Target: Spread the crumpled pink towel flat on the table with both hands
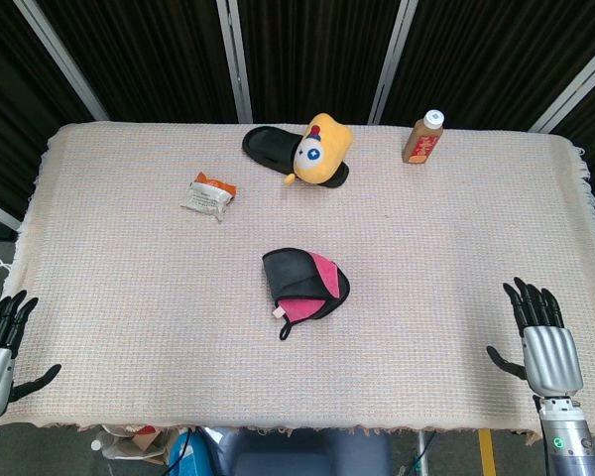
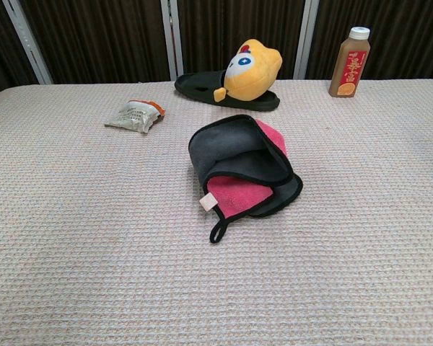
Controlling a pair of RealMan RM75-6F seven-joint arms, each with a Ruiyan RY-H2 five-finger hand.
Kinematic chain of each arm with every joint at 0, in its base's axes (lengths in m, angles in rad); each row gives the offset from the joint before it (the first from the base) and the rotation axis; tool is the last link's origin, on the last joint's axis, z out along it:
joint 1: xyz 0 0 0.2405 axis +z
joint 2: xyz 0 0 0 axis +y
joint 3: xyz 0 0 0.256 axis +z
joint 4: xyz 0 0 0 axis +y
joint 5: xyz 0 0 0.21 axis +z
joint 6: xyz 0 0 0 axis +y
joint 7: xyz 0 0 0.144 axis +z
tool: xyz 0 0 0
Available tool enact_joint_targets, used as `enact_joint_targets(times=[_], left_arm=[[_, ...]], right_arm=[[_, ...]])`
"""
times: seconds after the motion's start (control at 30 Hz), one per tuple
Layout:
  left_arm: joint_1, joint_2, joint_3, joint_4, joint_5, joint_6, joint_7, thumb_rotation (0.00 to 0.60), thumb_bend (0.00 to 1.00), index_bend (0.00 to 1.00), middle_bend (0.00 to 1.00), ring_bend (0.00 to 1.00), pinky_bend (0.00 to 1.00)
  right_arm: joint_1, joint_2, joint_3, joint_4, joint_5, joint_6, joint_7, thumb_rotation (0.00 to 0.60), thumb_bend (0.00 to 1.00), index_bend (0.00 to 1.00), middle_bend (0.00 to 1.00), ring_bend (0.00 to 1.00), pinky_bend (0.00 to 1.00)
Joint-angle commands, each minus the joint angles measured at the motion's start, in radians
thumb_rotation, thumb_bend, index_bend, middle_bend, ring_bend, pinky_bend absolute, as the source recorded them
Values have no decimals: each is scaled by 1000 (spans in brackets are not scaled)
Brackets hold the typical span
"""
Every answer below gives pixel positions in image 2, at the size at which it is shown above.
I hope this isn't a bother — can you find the pink and grey towel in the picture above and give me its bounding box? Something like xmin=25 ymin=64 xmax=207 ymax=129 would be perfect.
xmin=188 ymin=114 xmax=304 ymax=244

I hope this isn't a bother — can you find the black slipper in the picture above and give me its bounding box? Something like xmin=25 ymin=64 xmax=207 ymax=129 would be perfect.
xmin=174 ymin=69 xmax=281 ymax=112

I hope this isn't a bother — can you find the crumpled snack packet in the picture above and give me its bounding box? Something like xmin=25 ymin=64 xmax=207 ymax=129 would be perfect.
xmin=104 ymin=99 xmax=166 ymax=135

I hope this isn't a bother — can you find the yellow plush toy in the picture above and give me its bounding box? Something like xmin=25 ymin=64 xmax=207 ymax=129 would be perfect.
xmin=213 ymin=38 xmax=284 ymax=103

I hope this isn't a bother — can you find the dark ribbed partition panel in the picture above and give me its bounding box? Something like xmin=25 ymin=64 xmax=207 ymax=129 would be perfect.
xmin=306 ymin=0 xmax=433 ymax=80
xmin=176 ymin=0 xmax=307 ymax=81
xmin=19 ymin=0 xmax=171 ymax=84
xmin=0 ymin=0 xmax=40 ymax=102

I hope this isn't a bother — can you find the beige woven tablecloth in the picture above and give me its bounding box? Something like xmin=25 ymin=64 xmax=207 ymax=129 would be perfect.
xmin=0 ymin=78 xmax=433 ymax=346

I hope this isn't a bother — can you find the brown drink bottle white cap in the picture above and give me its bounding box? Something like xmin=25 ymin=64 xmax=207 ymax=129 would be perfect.
xmin=328 ymin=26 xmax=371 ymax=99

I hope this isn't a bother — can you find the silver partition post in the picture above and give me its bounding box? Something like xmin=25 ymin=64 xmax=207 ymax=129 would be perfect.
xmin=293 ymin=0 xmax=320 ymax=80
xmin=159 ymin=0 xmax=185 ymax=82
xmin=1 ymin=0 xmax=54 ymax=86

